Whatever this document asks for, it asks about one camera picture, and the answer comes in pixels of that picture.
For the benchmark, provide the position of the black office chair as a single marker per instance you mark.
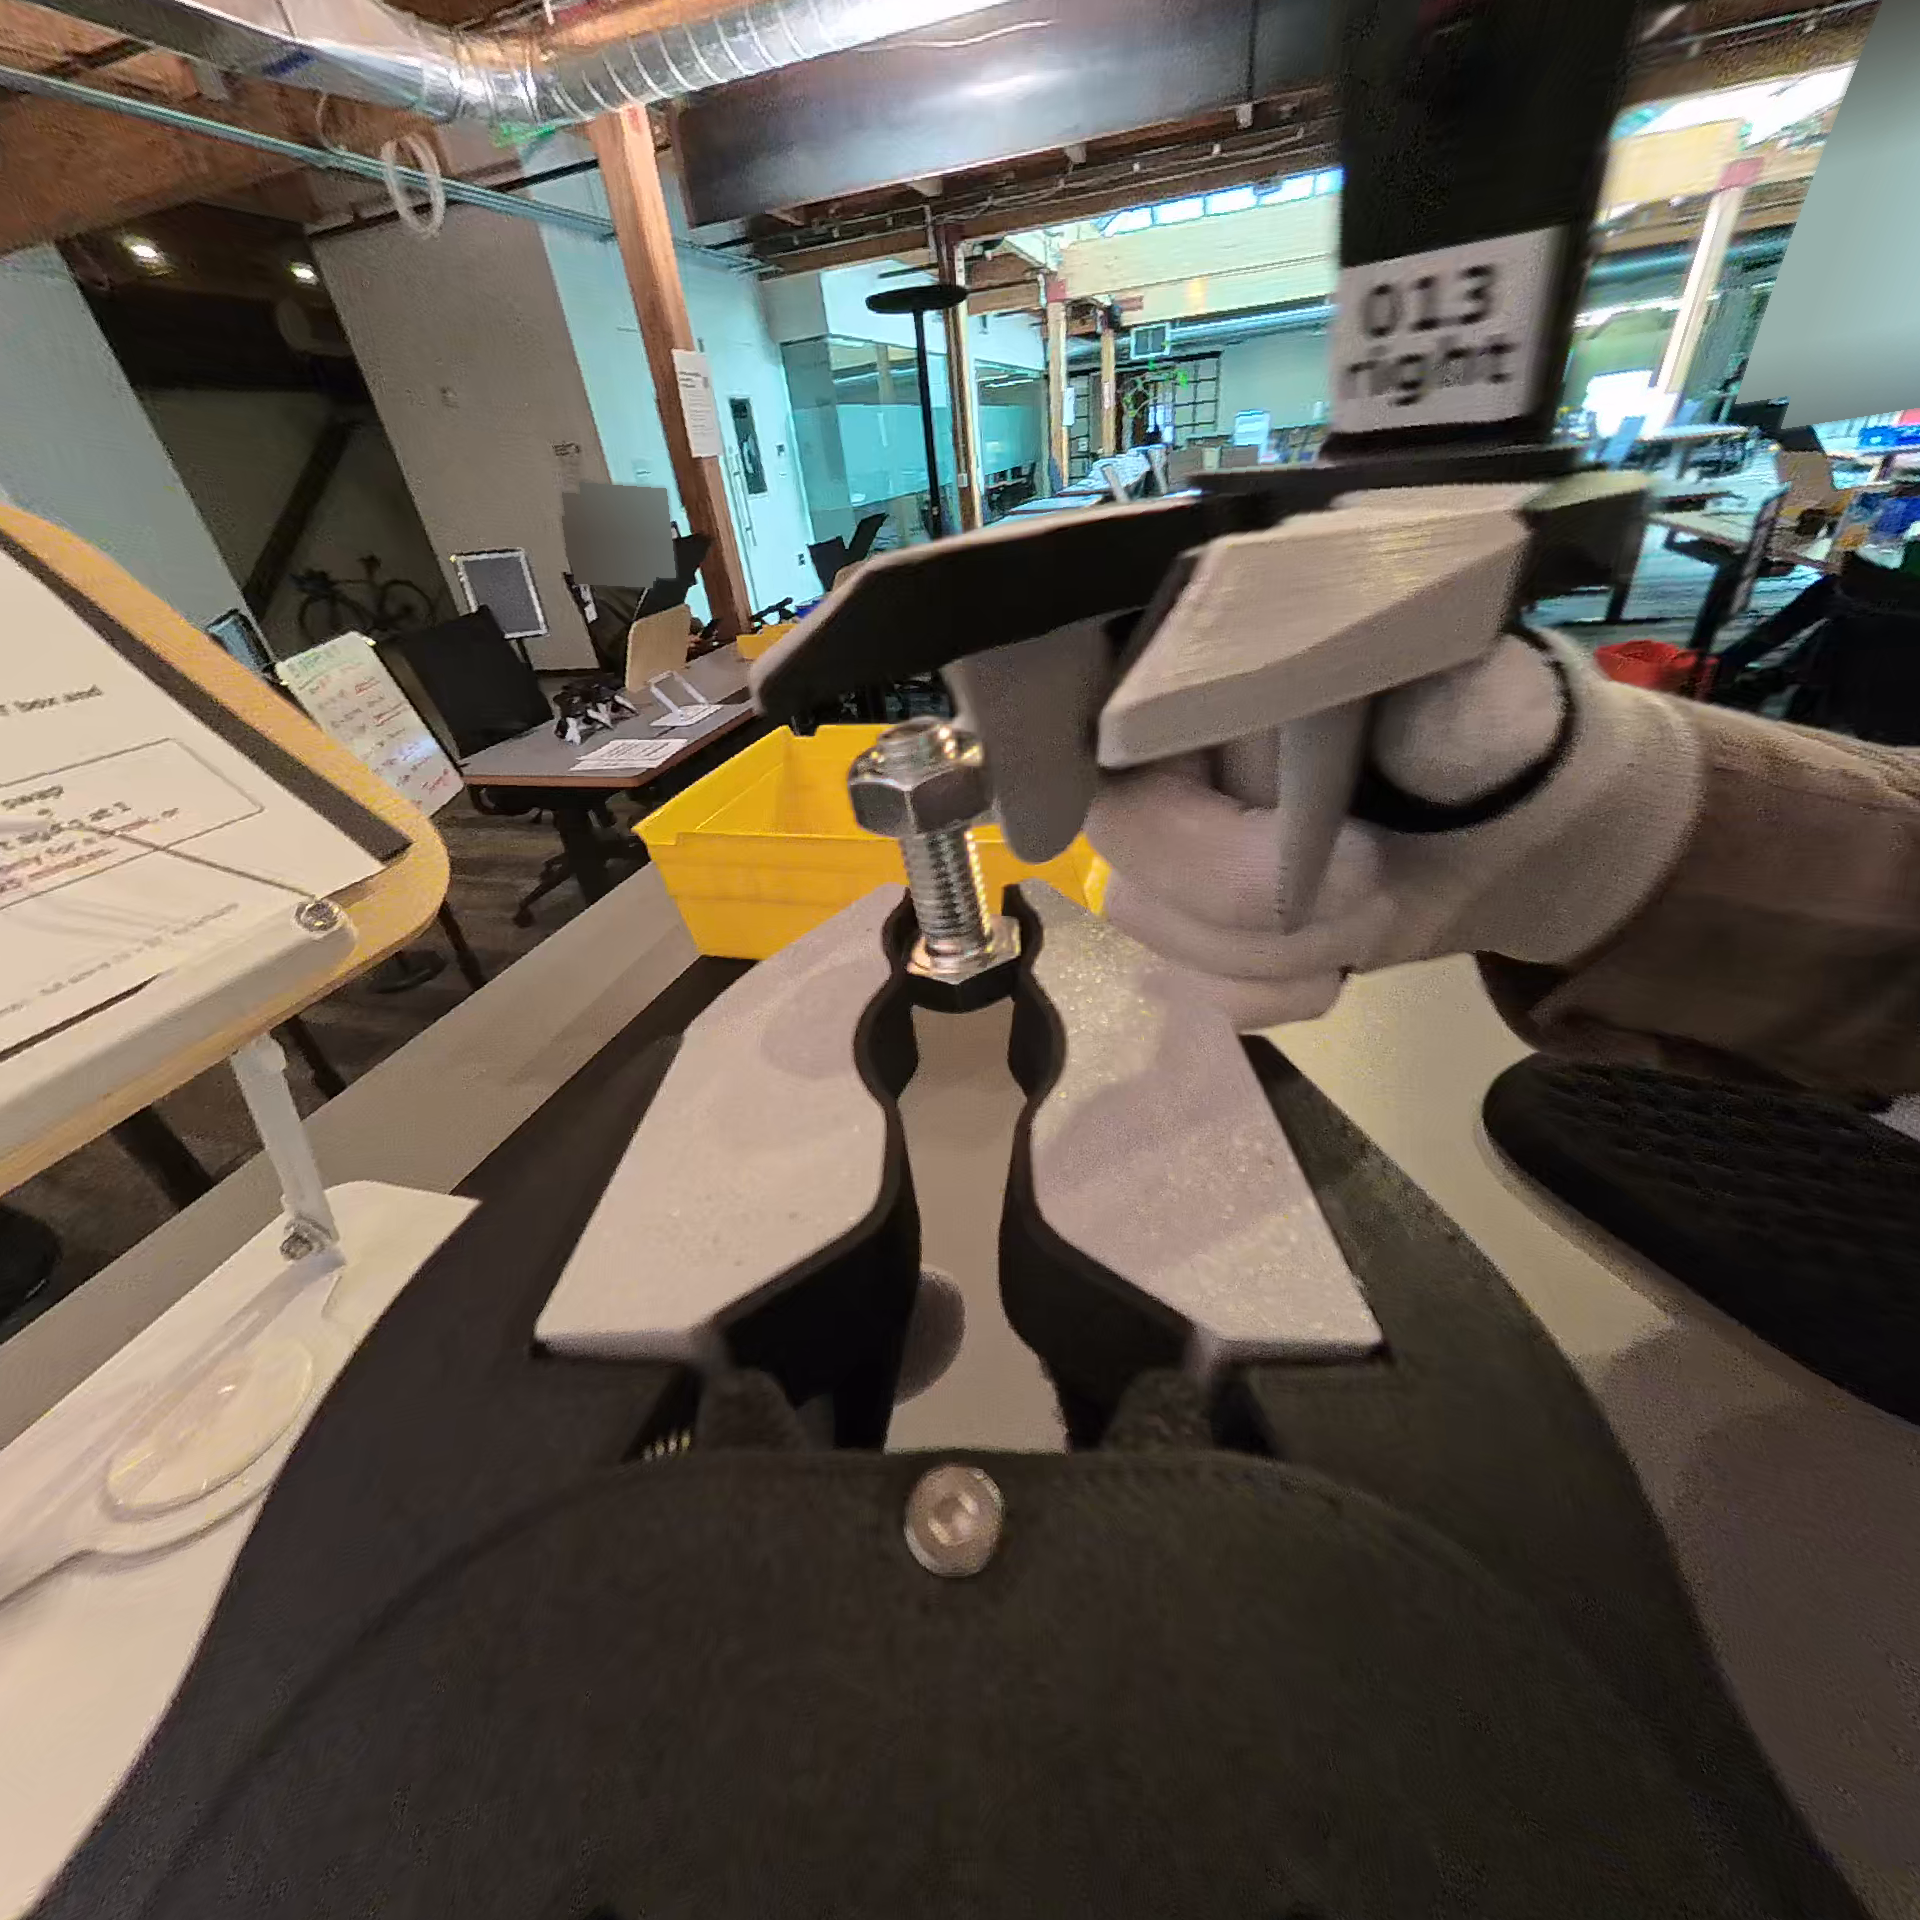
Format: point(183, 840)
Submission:
point(482, 690)

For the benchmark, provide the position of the yellow plastic bin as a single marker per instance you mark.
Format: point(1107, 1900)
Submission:
point(750, 870)

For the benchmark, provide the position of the printed instruction sheet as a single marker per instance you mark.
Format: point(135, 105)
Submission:
point(119, 780)

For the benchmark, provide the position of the framed sign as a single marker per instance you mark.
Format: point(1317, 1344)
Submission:
point(494, 598)

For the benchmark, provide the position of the grey background desk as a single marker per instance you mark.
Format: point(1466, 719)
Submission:
point(599, 750)

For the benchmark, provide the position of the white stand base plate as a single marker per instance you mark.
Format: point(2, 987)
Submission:
point(375, 1275)

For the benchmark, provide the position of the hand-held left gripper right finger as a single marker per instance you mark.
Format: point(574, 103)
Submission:
point(1186, 1185)

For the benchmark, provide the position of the silver ventilation duct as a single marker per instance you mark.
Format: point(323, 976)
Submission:
point(676, 59)

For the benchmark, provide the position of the silver hex bolt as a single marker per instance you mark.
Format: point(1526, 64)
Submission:
point(946, 884)

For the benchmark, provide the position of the orange storage bin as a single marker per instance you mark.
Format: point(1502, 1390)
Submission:
point(1651, 668)

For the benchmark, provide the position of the white stand ledge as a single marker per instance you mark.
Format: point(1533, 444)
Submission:
point(182, 1026)

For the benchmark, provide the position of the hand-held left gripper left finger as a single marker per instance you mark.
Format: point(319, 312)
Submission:
point(721, 1185)

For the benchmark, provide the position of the wooden support post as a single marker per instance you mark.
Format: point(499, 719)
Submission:
point(644, 225)

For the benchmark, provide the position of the black wrist rest pad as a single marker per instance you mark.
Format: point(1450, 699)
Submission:
point(1724, 1230)

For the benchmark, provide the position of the small whiteboard easel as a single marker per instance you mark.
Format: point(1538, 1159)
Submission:
point(361, 720)

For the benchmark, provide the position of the person's right hand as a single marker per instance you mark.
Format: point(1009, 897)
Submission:
point(1201, 902)

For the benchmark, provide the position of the silver hex nut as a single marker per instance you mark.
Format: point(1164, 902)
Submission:
point(1009, 950)

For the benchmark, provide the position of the black floor lamp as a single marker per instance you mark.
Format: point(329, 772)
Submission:
point(917, 299)

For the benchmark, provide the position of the black backing sheet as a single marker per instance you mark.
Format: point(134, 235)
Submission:
point(226, 716)

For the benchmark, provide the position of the white stand strut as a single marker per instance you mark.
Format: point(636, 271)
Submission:
point(285, 1154)

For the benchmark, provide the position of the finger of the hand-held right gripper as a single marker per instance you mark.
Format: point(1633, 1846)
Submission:
point(1037, 734)
point(1306, 616)

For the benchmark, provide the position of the white paper notice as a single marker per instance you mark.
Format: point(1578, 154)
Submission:
point(698, 402)

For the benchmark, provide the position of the wooden document stand board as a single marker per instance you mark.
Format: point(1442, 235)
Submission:
point(413, 902)

